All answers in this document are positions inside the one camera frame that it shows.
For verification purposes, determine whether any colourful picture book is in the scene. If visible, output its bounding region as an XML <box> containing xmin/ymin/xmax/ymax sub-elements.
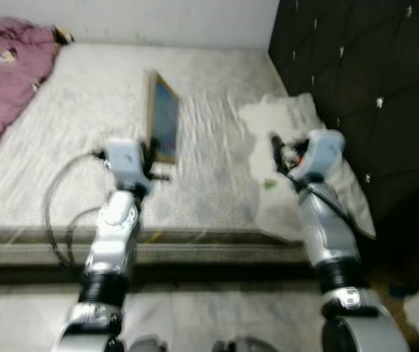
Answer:
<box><xmin>145</xmin><ymin>70</ymin><xmax>182</xmax><ymax>165</ymax></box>

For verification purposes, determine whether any white pillow with green print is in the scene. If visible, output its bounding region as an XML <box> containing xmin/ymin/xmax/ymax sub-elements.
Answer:
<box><xmin>237</xmin><ymin>93</ymin><xmax>377</xmax><ymax>243</ymax></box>

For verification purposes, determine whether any cream quilted mattress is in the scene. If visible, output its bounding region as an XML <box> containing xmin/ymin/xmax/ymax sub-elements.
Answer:
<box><xmin>0</xmin><ymin>43</ymin><xmax>320</xmax><ymax>246</ymax></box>

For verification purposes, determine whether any black tufted headboard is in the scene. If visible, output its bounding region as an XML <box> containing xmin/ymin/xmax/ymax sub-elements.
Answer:
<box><xmin>268</xmin><ymin>0</ymin><xmax>419</xmax><ymax>250</ymax></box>

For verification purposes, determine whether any purple cartoon print quilt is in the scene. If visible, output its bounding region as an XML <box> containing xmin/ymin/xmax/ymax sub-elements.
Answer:
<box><xmin>0</xmin><ymin>18</ymin><xmax>75</xmax><ymax>166</ymax></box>

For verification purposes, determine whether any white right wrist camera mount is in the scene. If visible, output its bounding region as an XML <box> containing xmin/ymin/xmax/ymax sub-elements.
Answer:
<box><xmin>297</xmin><ymin>130</ymin><xmax>346</xmax><ymax>184</ymax></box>

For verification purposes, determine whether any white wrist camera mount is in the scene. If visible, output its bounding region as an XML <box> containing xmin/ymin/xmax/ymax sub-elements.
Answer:
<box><xmin>105</xmin><ymin>139</ymin><xmax>150</xmax><ymax>193</ymax></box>
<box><xmin>297</xmin><ymin>130</ymin><xmax>346</xmax><ymax>184</ymax></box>

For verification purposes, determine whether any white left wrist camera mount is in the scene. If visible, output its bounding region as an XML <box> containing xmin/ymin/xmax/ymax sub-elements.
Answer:
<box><xmin>105</xmin><ymin>139</ymin><xmax>150</xmax><ymax>193</ymax></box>

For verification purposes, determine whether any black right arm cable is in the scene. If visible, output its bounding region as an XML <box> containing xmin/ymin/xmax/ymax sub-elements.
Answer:
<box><xmin>279</xmin><ymin>169</ymin><xmax>364</xmax><ymax>235</ymax></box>

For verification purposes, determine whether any grey bed frame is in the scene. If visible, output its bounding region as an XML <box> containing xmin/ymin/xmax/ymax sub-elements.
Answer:
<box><xmin>0</xmin><ymin>227</ymin><xmax>342</xmax><ymax>287</ymax></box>

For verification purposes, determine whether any short black left arm cable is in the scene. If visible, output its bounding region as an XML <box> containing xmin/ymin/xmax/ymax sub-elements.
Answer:
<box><xmin>64</xmin><ymin>205</ymin><xmax>108</xmax><ymax>276</ymax></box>

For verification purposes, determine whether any long black left arm cable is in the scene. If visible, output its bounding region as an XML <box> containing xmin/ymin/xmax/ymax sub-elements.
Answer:
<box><xmin>45</xmin><ymin>150</ymin><xmax>111</xmax><ymax>268</ymax></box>

